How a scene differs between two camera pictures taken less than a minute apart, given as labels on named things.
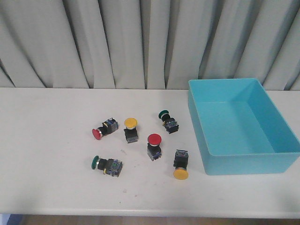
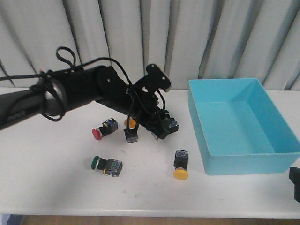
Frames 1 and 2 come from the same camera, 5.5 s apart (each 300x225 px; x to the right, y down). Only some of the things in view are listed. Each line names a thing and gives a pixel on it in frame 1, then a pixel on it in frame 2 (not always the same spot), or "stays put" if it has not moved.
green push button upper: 169,123 stays put
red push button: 107,127 stays put
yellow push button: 130,131 stays put
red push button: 153,147 to 160,132
